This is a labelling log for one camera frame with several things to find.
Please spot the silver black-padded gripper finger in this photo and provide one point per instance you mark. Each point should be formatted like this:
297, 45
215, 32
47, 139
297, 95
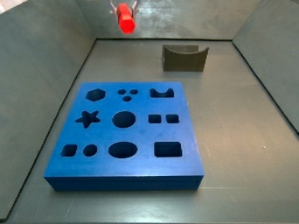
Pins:
114, 8

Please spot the silver gripper finger with screw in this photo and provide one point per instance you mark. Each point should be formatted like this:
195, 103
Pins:
135, 7

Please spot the red hexagonal prism block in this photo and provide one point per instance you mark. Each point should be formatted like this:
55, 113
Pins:
126, 18

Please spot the blue foam shape-sorter board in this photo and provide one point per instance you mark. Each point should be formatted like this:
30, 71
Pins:
127, 140

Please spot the black curved cradle stand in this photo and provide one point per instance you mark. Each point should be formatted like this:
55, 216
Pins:
185, 58

